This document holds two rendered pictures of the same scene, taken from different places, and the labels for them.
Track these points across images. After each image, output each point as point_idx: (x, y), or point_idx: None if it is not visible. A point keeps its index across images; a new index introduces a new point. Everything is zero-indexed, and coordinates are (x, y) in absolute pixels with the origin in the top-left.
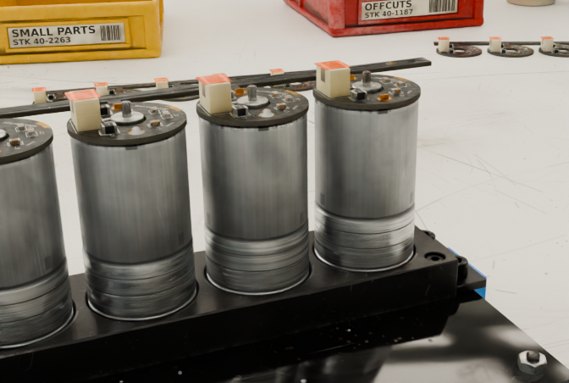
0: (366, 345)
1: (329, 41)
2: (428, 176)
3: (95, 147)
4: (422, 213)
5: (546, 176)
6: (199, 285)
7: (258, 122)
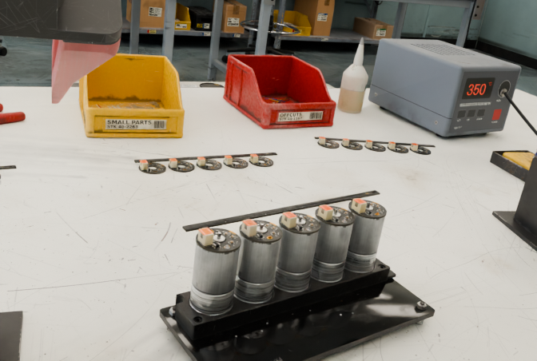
0: (366, 299)
1: (262, 132)
2: None
3: (296, 234)
4: None
5: (391, 222)
6: None
7: (344, 224)
